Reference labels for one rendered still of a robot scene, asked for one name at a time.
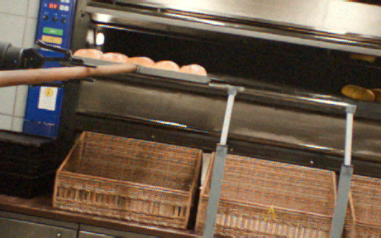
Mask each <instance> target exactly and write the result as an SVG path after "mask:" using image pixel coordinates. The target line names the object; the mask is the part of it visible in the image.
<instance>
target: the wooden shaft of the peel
mask: <svg viewBox="0 0 381 238"><path fill-rule="evenodd" d="M134 71H136V65H135V64H114V65H102V66H98V68H97V69H94V68H89V67H65V68H53V69H29V70H5V71H0V88H8V87H13V86H19V85H25V84H36V83H47V82H52V81H64V80H70V79H80V78H91V77H97V76H102V75H109V74H124V73H130V72H134Z"/></svg>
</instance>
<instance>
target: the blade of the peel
mask: <svg viewBox="0 0 381 238"><path fill-rule="evenodd" d="M72 56H73V57H74V58H77V59H82V60H84V63H85V64H93V65H97V66H102V65H114V64H123V63H119V62H115V61H111V60H101V59H94V58H89V57H80V56H77V55H72ZM140 73H141V74H153V75H157V76H162V77H166V78H175V79H183V80H188V81H196V82H200V83H207V82H209V81H211V80H210V79H209V78H208V77H207V76H205V75H201V74H189V73H184V72H179V71H171V70H166V69H158V68H154V67H145V66H141V67H140Z"/></svg>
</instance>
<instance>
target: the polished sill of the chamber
mask: <svg viewBox="0 0 381 238"><path fill-rule="evenodd" d="M209 79H210V80H211V81H209V82H213V83H221V84H230V85H234V86H239V87H243V88H255V89H260V90H264V91H269V92H277V93H286V94H289V95H298V96H304V97H307V98H320V99H325V100H328V101H333V102H345V103H349V104H354V105H356V109H357V110H361V111H366V112H377V113H381V104H379V103H374V102H362V101H358V100H353V99H349V98H337V97H332V96H328V95H319V94H315V93H307V92H298V91H293V90H289V89H285V88H272V87H268V86H264V85H258V84H250V83H242V82H237V81H229V80H225V79H216V78H209Z"/></svg>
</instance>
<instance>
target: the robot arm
mask: <svg viewBox="0 0 381 238"><path fill-rule="evenodd" d="M41 48H43V49H46V50H53V51H56V52H58V53H63V54H66V57H50V56H42V55H41V53H39V52H38V50H37V49H39V50H41ZM45 61H59V62H70V64H71V65H77V66H80V67H89V68H94V69H97V68H98V66H97V65H93V64H85V63H84V59H77V58H74V57H73V56H72V51H71V50H65V49H63V48H59V47H57V46H52V45H47V44H46V43H44V42H42V41H41V40H36V41H35V45H34V46H33V47H32V48H29V49H25V48H21V47H16V46H13V45H12V43H11V42H4V41H0V71H5V70H29V69H43V68H44V66H43V65H44V63H45ZM81 81H88V82H91V83H95V81H96V79H89V78H80V79H70V80H64V81H63V83H50V82H47V83H36V84H29V88H36V87H47V88H66V87H67V84H68V83H76V84H81Z"/></svg>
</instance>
